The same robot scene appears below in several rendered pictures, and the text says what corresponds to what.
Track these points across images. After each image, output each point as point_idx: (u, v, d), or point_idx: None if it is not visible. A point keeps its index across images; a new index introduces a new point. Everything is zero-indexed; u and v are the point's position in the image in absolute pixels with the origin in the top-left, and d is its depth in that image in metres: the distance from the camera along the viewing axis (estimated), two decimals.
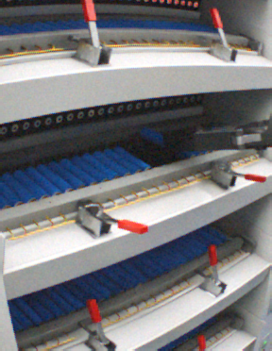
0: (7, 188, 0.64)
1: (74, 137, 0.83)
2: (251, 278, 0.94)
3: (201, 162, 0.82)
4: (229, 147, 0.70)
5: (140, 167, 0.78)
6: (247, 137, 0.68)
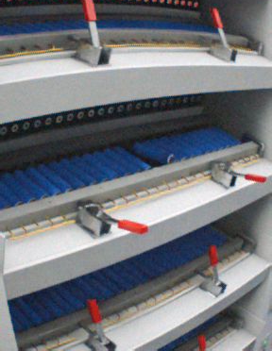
0: (7, 188, 0.64)
1: (74, 137, 0.83)
2: (251, 278, 0.94)
3: (201, 162, 0.82)
4: None
5: (140, 167, 0.78)
6: None
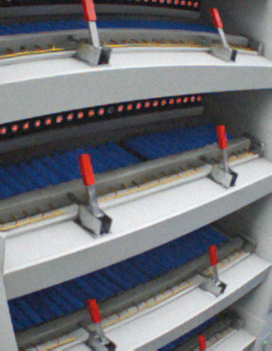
0: (0, 181, 0.65)
1: (74, 137, 0.83)
2: (251, 278, 0.94)
3: (192, 157, 0.83)
4: None
5: (131, 161, 0.79)
6: None
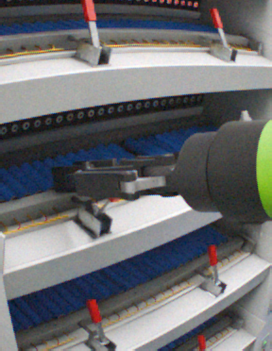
0: (2, 183, 0.64)
1: (74, 137, 0.83)
2: (251, 278, 0.94)
3: None
4: None
5: None
6: None
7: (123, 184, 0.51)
